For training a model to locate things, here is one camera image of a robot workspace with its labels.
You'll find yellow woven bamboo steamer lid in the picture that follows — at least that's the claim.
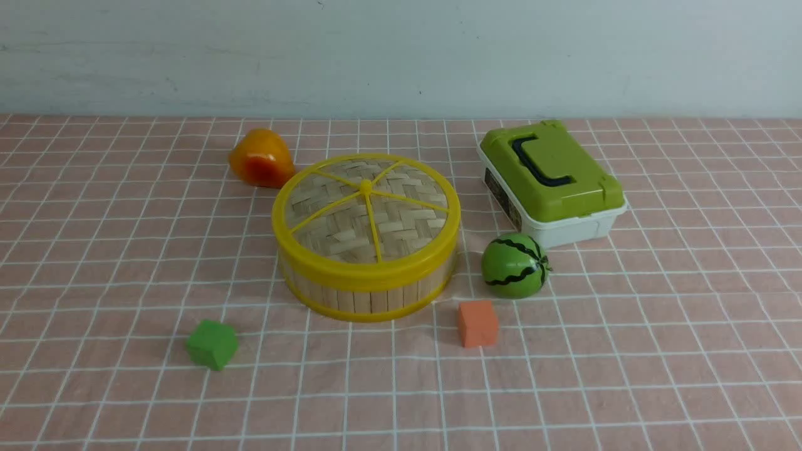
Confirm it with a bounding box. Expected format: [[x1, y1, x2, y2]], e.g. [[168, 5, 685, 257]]
[[271, 153, 461, 323]]

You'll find green toy watermelon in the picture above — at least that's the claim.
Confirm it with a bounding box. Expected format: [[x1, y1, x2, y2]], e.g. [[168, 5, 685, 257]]
[[481, 233, 553, 299]]

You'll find orange foam cube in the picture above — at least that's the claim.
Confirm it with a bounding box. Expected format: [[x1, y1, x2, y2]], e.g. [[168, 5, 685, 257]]
[[457, 299, 499, 348]]

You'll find orange toy pear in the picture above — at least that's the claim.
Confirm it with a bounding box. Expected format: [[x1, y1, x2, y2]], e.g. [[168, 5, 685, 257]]
[[229, 128, 296, 189]]

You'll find green lidded white storage box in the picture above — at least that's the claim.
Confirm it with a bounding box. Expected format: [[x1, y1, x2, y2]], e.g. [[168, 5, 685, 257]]
[[478, 120, 629, 249]]

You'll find green foam cube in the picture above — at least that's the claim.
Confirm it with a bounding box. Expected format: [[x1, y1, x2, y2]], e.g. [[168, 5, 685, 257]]
[[184, 319, 239, 371]]

